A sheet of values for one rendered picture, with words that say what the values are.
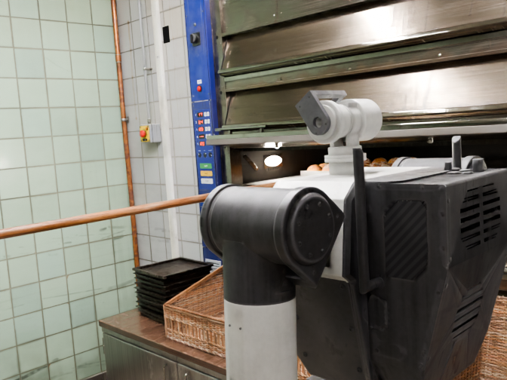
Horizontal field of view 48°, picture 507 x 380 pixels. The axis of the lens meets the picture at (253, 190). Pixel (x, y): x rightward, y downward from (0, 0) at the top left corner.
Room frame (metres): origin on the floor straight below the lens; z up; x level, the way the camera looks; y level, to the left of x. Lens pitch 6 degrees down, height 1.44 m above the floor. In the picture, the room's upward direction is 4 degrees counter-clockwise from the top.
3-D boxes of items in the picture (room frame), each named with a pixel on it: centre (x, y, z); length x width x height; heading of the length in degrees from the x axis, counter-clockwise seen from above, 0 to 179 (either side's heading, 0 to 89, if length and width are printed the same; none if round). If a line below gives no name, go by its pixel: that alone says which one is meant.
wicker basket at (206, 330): (2.31, 0.06, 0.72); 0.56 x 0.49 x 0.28; 45
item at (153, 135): (3.13, 0.55, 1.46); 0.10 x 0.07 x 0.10; 44
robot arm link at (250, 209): (0.68, -0.01, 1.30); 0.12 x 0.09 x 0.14; 45
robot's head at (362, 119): (0.87, -0.15, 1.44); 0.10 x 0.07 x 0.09; 135
